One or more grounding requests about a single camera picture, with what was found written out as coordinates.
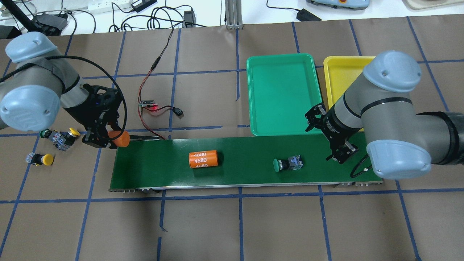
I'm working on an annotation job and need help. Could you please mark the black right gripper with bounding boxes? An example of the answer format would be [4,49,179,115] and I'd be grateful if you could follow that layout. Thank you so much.
[304,103,359,165]

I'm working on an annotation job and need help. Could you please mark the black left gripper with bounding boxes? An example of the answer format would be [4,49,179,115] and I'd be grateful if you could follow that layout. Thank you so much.
[65,84,122,149]

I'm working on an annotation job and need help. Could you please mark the plain orange cylinder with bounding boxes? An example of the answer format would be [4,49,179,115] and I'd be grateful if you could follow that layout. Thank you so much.
[107,130,130,147]

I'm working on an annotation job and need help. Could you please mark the yellow push button switch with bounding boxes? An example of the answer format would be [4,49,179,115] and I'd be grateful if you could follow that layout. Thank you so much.
[52,128,80,152]

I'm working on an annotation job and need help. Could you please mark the green push button switch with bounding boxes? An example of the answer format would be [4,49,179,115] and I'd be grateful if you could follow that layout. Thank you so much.
[272,155,304,173]

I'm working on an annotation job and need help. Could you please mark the orange cylinder with 4680 print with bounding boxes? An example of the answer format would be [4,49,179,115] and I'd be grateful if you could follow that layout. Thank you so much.
[188,150,219,169]

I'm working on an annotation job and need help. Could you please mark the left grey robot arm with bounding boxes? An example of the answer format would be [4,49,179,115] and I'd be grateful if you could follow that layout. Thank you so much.
[1,32,123,136]

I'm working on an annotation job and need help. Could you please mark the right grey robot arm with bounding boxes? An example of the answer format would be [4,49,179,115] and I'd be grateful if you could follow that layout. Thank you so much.
[305,50,463,179]

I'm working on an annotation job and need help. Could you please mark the green conveyor belt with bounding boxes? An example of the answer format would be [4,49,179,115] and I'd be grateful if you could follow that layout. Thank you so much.
[109,133,383,192]

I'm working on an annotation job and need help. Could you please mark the small sensor circuit board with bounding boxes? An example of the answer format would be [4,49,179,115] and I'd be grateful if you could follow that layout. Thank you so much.
[138,100,158,107]

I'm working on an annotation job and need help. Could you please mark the yellow plastic tray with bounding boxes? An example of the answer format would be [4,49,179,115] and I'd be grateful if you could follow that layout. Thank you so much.
[323,56,375,109]

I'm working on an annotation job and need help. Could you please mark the green plastic tray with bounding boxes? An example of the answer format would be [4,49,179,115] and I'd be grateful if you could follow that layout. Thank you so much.
[246,53,323,137]

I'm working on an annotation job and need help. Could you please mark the white power strip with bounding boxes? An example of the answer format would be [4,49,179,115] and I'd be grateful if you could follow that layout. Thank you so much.
[87,0,135,14]

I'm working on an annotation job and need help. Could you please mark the black power adapter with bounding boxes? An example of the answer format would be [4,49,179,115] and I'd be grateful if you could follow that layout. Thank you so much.
[296,9,321,21]

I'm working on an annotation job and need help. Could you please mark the grey teach pendant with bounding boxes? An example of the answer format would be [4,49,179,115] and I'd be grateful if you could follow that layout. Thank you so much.
[306,0,370,11]

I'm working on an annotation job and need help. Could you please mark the black cable connector plug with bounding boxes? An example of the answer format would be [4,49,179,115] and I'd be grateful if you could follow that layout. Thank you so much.
[173,107,184,117]

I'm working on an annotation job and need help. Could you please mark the red black wire cable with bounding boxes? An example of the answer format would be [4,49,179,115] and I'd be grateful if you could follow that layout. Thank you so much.
[137,28,174,140]

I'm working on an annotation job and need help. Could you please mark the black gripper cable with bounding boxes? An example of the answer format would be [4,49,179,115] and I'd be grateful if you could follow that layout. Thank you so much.
[4,54,127,133]

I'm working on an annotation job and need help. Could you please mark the aluminium frame post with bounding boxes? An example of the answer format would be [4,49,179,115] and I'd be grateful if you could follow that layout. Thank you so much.
[225,0,243,30]

